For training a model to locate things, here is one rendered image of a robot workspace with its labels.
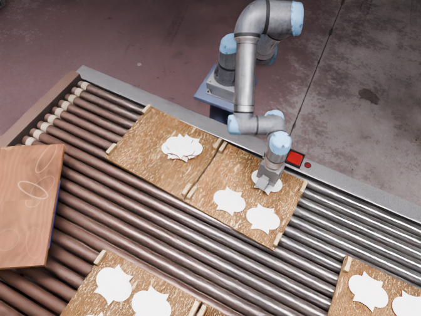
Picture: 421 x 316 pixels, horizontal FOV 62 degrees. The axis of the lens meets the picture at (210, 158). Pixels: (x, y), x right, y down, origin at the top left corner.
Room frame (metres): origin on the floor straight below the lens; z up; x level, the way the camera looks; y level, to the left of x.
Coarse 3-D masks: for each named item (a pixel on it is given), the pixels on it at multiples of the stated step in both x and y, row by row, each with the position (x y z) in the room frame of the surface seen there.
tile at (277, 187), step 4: (256, 172) 0.77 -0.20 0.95; (252, 176) 0.75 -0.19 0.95; (252, 180) 0.74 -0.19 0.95; (256, 180) 0.74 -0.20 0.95; (280, 180) 0.75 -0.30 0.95; (276, 184) 0.72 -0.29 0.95; (280, 184) 0.72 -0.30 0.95; (256, 188) 0.70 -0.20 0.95; (268, 188) 0.70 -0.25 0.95; (272, 188) 0.70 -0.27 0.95; (276, 188) 0.71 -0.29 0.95; (280, 188) 0.71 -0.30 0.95; (268, 192) 0.68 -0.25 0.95
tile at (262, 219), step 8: (256, 208) 0.61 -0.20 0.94; (264, 208) 0.61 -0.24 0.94; (248, 216) 0.57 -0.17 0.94; (256, 216) 0.58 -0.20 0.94; (264, 216) 0.58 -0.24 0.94; (272, 216) 0.58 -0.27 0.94; (256, 224) 0.54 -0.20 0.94; (264, 224) 0.54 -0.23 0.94; (272, 224) 0.54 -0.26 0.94; (264, 232) 0.51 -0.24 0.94
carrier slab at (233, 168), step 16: (224, 160) 0.84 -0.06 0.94; (240, 160) 0.84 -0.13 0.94; (256, 160) 0.85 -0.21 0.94; (208, 176) 0.75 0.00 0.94; (224, 176) 0.75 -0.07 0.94; (240, 176) 0.76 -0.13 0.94; (288, 176) 0.78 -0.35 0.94; (208, 192) 0.67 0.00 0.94; (256, 192) 0.69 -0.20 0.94; (272, 192) 0.69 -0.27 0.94; (288, 192) 0.70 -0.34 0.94; (208, 208) 0.60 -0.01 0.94; (272, 208) 0.62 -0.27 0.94; (288, 208) 0.63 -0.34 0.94; (240, 224) 0.54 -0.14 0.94; (256, 240) 0.48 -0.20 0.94; (272, 240) 0.48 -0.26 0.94
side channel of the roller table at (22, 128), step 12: (72, 72) 1.29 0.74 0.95; (60, 84) 1.21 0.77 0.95; (72, 84) 1.23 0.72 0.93; (48, 96) 1.12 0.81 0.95; (60, 96) 1.14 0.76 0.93; (36, 108) 1.04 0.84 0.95; (48, 108) 1.06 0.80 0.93; (24, 120) 0.97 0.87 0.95; (36, 120) 0.99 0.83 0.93; (12, 132) 0.90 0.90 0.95; (24, 132) 0.91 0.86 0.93; (0, 144) 0.83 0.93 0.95; (12, 144) 0.84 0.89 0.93
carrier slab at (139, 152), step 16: (160, 112) 1.08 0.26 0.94; (144, 128) 0.98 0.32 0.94; (160, 128) 0.99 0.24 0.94; (176, 128) 1.00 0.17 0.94; (192, 128) 1.00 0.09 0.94; (128, 144) 0.89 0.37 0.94; (144, 144) 0.89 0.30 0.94; (160, 144) 0.90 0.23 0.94; (208, 144) 0.92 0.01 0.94; (112, 160) 0.80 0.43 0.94; (128, 160) 0.80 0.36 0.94; (144, 160) 0.81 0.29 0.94; (160, 160) 0.81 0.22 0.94; (176, 160) 0.82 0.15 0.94; (192, 160) 0.83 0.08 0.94; (208, 160) 0.83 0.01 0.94; (144, 176) 0.73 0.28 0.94; (160, 176) 0.73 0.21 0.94; (176, 176) 0.74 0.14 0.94; (192, 176) 0.74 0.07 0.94; (176, 192) 0.66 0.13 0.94
